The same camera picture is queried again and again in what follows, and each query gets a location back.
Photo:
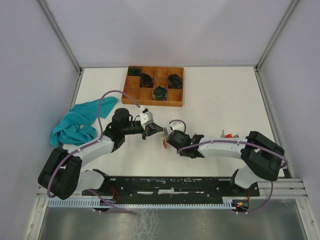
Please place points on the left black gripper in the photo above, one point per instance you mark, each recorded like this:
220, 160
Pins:
155, 128

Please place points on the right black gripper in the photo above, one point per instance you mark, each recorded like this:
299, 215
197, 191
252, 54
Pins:
185, 134

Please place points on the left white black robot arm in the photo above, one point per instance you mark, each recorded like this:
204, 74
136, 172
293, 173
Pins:
61, 174

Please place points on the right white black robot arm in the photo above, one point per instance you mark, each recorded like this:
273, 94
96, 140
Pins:
263, 158

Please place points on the wooden compartment tray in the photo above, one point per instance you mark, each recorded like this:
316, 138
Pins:
154, 85

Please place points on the rolled dark tie centre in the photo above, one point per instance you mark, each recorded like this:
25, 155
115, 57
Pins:
146, 81

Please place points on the rolled dark tie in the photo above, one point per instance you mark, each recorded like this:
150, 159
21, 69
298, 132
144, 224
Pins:
175, 81
146, 81
134, 71

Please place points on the key with red tag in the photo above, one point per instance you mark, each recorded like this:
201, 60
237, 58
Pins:
223, 135

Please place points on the rolled dark tie right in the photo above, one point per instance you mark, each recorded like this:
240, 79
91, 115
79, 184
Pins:
175, 81

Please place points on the rolled dark tie top left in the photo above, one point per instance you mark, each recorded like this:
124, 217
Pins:
134, 71

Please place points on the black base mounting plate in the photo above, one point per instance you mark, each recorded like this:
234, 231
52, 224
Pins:
172, 190

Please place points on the teal cloth towel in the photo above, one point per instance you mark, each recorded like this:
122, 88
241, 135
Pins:
75, 128

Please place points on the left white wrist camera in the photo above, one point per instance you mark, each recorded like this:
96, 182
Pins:
146, 117

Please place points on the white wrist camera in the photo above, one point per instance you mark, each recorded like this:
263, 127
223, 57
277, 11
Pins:
177, 125
146, 117

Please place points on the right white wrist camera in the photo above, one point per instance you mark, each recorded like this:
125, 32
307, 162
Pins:
177, 125

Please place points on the grey slotted cable duct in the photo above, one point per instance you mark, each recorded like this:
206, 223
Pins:
96, 203

